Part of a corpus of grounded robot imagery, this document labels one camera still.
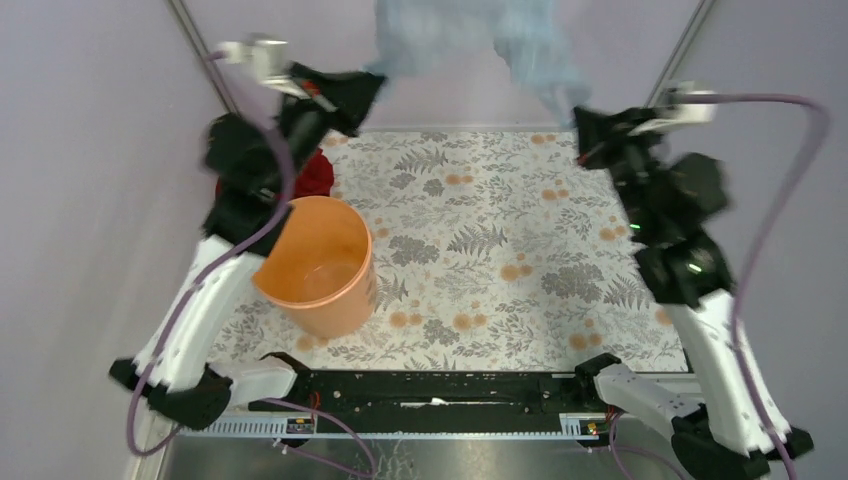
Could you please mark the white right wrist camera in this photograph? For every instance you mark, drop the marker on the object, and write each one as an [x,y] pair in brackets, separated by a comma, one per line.
[677,106]

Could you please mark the red cloth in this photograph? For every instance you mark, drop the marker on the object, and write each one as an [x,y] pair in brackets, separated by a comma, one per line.
[311,175]

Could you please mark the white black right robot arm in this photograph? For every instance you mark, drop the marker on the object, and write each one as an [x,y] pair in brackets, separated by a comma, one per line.
[735,430]

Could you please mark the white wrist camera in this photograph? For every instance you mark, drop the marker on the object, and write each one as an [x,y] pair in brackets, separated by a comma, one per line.
[264,58]
[677,106]

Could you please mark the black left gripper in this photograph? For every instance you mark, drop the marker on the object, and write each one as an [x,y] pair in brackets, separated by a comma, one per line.
[351,94]

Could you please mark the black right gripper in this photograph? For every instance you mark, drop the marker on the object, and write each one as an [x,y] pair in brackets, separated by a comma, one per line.
[597,132]

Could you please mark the floral patterned table mat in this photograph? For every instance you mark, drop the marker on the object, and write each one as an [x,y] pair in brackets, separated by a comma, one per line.
[493,251]

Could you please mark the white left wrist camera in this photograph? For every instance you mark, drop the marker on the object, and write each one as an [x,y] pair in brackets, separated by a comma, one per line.
[264,58]

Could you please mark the light blue trash bag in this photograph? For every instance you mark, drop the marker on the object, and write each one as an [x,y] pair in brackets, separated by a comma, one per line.
[415,37]

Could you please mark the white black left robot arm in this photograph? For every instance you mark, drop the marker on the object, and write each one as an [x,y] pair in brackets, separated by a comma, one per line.
[172,373]

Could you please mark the orange plastic trash bin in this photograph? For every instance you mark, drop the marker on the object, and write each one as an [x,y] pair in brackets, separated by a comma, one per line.
[320,272]

